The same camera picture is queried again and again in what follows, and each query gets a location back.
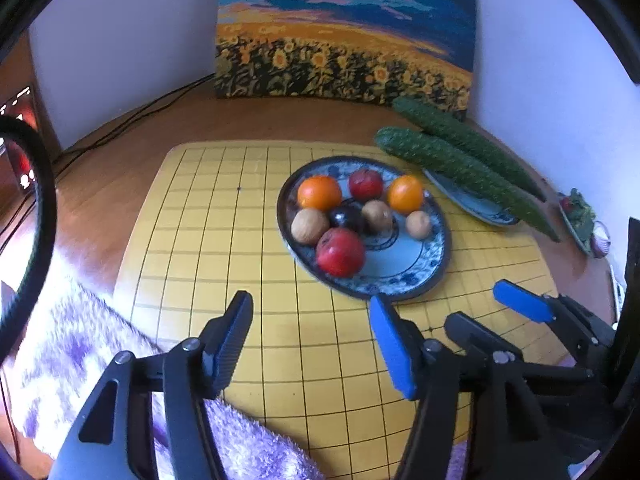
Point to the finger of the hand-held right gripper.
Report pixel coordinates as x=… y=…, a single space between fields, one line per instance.
x=522 y=301
x=475 y=332

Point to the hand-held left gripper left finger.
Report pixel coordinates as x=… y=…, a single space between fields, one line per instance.
x=225 y=345

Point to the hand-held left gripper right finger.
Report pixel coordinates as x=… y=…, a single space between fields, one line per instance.
x=395 y=350

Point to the blue patterned white plate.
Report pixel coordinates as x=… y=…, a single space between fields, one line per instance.
x=410 y=265

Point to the red apple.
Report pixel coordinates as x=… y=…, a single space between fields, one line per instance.
x=340 y=253
x=366 y=183

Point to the brown walnut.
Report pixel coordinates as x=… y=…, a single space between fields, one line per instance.
x=309 y=226
x=378 y=215

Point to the dark plum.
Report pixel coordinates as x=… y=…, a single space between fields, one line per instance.
x=347 y=217

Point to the small orange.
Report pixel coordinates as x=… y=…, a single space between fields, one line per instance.
x=405 y=193

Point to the large orange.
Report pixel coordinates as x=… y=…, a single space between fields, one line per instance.
x=320 y=192

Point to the purple onion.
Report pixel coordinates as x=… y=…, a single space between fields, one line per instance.
x=601 y=241

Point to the dish of green vegetables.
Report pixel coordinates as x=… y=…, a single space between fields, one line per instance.
x=577 y=217

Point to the blue rimmed white plate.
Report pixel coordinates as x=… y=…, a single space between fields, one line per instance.
x=480 y=205

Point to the yellow grid board mat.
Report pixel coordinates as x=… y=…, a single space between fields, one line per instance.
x=210 y=235

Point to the purple fluffy towel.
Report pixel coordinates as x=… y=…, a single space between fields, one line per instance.
x=75 y=340

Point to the green spiky cucumber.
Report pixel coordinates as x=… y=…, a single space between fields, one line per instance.
x=465 y=135
x=460 y=165

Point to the thick black loop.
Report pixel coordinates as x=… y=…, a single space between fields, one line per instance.
x=47 y=220

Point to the smartphone with red screen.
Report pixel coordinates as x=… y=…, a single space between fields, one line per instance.
x=22 y=160

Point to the sunflower field painting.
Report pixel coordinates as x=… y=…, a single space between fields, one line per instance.
x=350 y=25

